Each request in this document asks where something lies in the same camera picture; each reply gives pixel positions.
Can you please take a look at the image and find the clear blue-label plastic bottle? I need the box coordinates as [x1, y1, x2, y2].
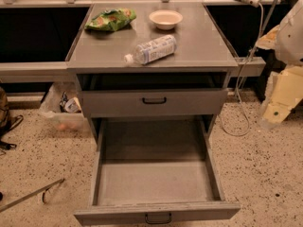
[124, 35, 177, 65]

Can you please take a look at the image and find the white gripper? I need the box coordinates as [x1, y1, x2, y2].
[261, 65, 303, 124]

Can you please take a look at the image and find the metal rod on floor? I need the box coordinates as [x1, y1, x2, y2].
[0, 178, 64, 213]

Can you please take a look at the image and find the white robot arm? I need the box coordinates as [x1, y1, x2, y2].
[257, 0, 303, 125]

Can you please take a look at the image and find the green chip bag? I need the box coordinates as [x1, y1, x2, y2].
[85, 8, 136, 32]

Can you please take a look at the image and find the dark backpack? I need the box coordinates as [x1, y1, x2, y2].
[0, 87, 24, 154]

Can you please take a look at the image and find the white power cable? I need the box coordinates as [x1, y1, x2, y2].
[219, 2, 265, 138]

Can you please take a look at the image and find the open grey middle drawer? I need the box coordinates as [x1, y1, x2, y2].
[75, 119, 241, 226]

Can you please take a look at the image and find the clear plastic storage bin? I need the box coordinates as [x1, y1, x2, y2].
[39, 82, 89, 131]

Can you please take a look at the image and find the white paper bowl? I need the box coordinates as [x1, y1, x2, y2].
[149, 9, 183, 30]

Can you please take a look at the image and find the grey drawer cabinet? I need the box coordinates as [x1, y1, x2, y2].
[68, 1, 237, 133]

